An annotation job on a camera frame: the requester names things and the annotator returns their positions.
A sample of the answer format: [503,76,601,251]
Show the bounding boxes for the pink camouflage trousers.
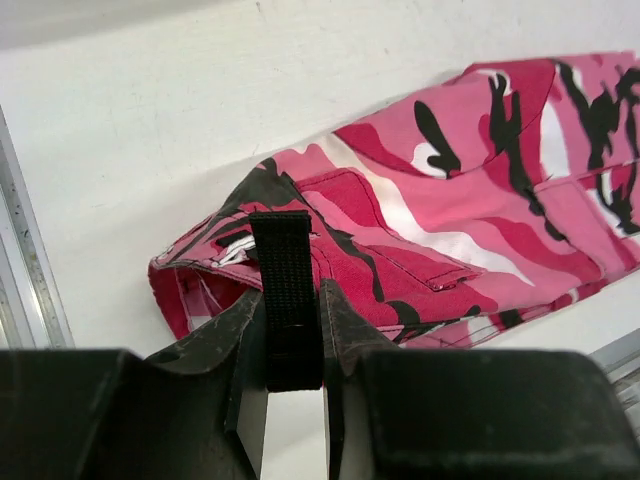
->
[146,49,640,392]

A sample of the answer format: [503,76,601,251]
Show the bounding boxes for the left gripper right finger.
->
[319,280,639,479]

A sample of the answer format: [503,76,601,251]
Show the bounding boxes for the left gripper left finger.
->
[1,291,263,479]

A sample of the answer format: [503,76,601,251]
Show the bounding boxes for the aluminium rail frame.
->
[0,119,75,349]

